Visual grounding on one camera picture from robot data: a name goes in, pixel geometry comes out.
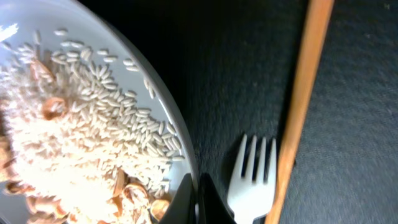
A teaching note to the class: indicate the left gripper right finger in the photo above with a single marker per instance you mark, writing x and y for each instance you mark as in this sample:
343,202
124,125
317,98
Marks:
211,208

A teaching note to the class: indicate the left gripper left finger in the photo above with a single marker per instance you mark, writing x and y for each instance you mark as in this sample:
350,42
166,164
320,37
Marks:
182,207

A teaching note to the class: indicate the grey plate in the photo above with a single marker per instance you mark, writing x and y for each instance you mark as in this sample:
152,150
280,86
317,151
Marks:
132,71

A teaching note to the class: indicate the white plastic fork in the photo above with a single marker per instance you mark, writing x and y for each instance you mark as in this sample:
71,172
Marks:
250,196

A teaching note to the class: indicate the rice pile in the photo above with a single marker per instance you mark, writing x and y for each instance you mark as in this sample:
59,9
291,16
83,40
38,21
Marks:
77,140

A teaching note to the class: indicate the wooden chopstick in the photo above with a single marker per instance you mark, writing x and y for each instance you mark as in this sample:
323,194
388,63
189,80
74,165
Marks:
311,46

